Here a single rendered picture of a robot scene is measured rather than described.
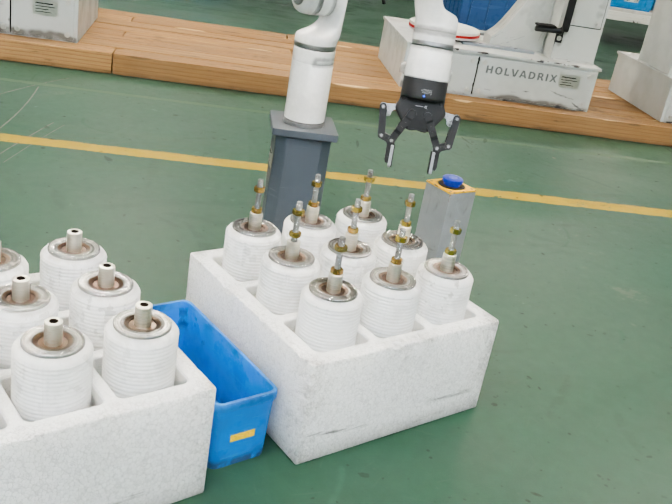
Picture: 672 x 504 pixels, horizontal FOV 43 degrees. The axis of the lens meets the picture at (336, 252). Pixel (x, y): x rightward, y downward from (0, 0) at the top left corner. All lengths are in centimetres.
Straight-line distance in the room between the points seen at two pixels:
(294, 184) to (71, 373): 96
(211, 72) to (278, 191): 145
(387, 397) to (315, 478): 17
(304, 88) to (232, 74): 146
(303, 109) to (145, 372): 91
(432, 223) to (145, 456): 76
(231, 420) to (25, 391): 31
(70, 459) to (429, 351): 59
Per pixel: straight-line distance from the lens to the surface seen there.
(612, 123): 370
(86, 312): 121
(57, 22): 341
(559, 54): 368
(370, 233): 156
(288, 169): 190
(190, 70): 331
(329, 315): 125
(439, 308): 141
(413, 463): 139
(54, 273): 130
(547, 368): 175
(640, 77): 410
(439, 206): 163
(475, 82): 353
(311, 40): 185
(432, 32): 141
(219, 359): 140
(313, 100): 187
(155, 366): 112
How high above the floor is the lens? 83
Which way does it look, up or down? 24 degrees down
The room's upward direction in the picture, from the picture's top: 10 degrees clockwise
